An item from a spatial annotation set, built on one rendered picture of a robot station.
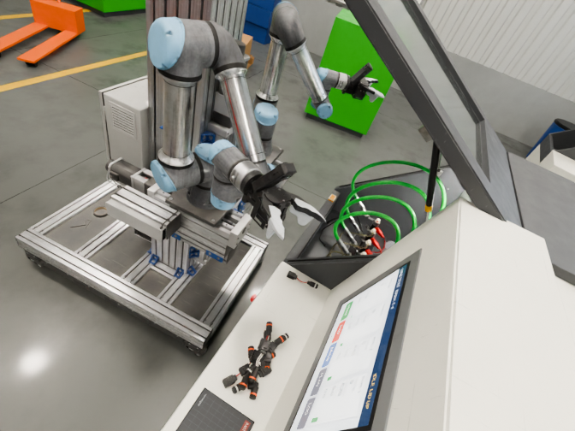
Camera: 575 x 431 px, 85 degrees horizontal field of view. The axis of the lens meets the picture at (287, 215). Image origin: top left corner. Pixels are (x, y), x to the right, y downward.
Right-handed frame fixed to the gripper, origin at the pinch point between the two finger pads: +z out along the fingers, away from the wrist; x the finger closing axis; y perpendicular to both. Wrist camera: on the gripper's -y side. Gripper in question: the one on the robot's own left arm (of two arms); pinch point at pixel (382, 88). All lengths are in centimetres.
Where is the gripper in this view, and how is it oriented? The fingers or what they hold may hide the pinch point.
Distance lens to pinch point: 180.1
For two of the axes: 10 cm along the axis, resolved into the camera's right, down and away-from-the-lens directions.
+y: -2.8, 6.0, 7.5
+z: 9.6, 1.5, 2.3
